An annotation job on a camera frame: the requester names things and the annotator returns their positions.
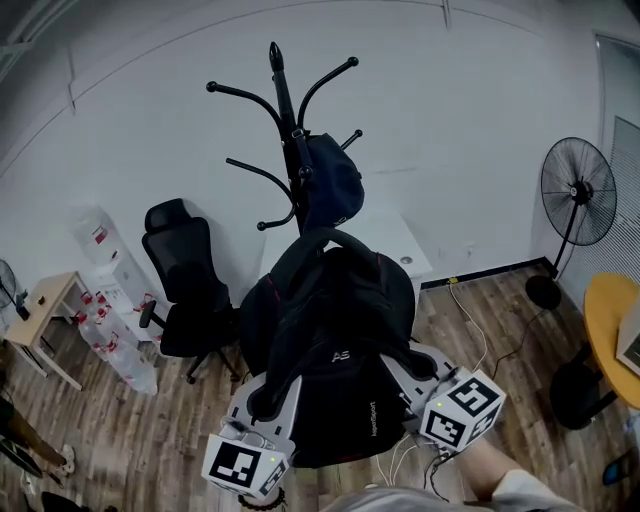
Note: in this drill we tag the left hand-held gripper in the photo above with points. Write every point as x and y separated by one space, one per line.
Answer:
235 462

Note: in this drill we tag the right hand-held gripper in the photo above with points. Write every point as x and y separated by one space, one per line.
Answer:
462 410

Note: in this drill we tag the black backpack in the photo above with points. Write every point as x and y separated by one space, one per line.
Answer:
345 320

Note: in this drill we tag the black metal coat rack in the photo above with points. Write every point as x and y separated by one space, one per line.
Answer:
283 95

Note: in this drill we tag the black mesh office chair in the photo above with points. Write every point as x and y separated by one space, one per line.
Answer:
187 280

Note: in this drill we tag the black stool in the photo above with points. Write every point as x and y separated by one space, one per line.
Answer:
575 395

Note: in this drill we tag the plastic-wrapped bottle pack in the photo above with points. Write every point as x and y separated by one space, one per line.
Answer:
97 232
117 350

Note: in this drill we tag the person's light grey clothing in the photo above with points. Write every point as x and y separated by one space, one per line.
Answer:
525 492

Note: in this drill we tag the yellow round table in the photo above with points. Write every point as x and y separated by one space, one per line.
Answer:
605 320

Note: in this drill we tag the navy blue bag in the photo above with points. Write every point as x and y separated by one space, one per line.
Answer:
334 185

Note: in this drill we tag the beige box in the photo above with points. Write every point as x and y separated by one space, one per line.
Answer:
631 345

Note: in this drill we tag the white slipper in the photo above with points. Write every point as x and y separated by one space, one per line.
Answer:
68 459

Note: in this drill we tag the blue and black object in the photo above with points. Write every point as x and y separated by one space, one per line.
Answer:
617 467

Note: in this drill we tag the large black standing fan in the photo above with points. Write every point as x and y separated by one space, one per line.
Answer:
577 192

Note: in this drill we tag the light wooden side table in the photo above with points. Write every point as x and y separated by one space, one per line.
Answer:
47 300

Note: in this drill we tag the window with blinds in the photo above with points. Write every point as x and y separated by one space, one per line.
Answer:
622 165

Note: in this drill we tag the small black fan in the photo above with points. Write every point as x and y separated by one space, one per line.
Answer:
7 285

